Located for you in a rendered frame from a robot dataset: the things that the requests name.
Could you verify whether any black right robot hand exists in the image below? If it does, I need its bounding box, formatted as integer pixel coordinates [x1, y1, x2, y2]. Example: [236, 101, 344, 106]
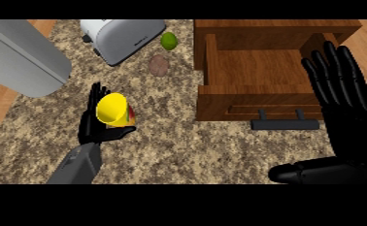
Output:
[267, 40, 367, 185]

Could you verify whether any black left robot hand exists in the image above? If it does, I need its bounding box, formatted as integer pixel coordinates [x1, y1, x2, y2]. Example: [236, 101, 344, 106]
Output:
[76, 81, 138, 145]

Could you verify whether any yellow cup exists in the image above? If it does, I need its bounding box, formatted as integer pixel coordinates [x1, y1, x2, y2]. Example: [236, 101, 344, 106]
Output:
[95, 92, 138, 128]

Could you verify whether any wooden drawer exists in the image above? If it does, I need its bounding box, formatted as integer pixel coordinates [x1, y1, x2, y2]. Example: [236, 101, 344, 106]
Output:
[196, 33, 343, 122]

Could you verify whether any brown potato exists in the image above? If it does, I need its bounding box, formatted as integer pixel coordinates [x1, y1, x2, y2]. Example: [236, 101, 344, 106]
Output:
[149, 53, 171, 78]

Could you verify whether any large grey appliance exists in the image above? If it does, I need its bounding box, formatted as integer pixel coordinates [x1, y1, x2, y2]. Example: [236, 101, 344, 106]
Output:
[0, 18, 73, 99]

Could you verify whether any wooden cabinet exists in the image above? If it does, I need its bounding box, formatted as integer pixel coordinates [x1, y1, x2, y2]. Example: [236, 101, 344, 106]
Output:
[193, 18, 363, 72]

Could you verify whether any silver toaster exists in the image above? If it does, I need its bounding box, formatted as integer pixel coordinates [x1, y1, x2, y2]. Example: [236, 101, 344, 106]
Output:
[79, 18, 168, 67]

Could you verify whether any green lime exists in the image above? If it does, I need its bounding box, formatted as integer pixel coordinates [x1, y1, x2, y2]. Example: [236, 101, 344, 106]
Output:
[161, 31, 180, 51]

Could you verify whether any dark grey drawer handle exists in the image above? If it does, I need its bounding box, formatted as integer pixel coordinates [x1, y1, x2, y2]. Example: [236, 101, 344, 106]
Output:
[251, 108, 320, 131]

